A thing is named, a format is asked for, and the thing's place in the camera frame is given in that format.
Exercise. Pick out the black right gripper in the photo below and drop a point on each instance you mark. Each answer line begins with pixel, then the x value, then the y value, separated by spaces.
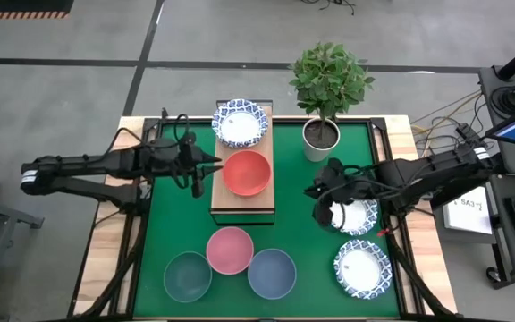
pixel 344 181

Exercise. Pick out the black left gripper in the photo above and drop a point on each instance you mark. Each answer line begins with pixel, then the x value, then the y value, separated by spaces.
pixel 170 158

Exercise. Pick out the red plastic bowl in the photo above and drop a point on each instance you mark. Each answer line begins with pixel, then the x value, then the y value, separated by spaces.
pixel 247 173

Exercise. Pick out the blue patterned paper plate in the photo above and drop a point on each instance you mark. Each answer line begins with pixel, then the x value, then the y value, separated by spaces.
pixel 240 125
pixel 362 269
pixel 360 219

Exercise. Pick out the pink plastic bowl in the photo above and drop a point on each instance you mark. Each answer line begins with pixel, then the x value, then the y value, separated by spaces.
pixel 230 250

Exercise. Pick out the blue plastic bowl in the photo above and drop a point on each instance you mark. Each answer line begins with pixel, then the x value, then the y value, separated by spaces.
pixel 272 273

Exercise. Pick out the green plastic bowl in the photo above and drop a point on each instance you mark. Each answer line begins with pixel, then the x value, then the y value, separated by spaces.
pixel 188 277

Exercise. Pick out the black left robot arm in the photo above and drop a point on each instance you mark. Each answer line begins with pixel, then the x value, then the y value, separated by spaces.
pixel 83 163

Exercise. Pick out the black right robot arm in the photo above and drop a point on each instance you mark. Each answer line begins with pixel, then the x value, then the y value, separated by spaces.
pixel 441 170

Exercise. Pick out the green table mat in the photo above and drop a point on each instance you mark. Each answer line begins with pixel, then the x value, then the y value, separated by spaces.
pixel 293 223

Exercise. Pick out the potted green plant white pot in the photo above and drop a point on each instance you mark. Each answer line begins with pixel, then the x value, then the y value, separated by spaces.
pixel 329 85

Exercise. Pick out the white labelled paper sheet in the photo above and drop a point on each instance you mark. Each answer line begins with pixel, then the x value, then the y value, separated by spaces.
pixel 467 217

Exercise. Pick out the black power adapter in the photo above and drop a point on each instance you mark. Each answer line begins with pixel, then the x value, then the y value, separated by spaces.
pixel 466 132

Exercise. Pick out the black caster wheel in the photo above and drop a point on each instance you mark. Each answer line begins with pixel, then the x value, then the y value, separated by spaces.
pixel 492 274

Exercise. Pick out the black mat striped orange edge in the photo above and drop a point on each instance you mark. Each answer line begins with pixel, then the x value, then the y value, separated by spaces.
pixel 16 5

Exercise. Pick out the wooden shelf black metal frame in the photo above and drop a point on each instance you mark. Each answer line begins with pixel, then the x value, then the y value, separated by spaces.
pixel 239 203

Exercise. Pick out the black metal table frame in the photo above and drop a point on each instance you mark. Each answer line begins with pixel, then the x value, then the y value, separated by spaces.
pixel 377 124

